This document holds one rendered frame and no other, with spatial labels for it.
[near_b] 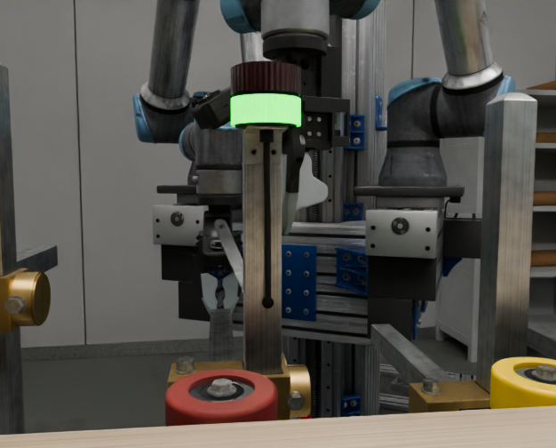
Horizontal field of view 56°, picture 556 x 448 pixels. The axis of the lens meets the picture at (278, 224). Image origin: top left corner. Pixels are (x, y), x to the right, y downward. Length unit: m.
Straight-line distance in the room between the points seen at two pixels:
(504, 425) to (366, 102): 1.09
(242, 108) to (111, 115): 2.76
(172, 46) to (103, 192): 2.06
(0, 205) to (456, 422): 0.41
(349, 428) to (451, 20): 0.85
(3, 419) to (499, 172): 0.52
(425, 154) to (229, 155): 0.49
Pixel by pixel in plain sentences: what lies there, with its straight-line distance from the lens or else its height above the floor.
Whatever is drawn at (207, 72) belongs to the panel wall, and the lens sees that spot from 3.19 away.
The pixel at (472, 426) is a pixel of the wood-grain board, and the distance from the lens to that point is 0.37.
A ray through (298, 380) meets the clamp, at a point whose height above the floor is 0.86.
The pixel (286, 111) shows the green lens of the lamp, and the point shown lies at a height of 1.11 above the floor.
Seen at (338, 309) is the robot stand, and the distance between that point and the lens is 1.21.
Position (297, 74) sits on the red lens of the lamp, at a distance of 0.44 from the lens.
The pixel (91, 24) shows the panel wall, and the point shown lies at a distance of 3.28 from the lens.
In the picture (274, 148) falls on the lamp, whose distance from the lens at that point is 0.48.
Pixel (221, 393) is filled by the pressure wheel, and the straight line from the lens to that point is 0.39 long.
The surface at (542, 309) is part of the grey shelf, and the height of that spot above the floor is 0.17.
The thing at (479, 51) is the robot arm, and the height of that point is 1.29.
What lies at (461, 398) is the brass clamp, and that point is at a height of 0.84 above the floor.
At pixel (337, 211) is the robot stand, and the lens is 1.31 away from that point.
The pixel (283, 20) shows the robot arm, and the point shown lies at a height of 1.22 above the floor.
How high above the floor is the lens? 1.06
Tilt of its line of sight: 5 degrees down
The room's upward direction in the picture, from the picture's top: straight up
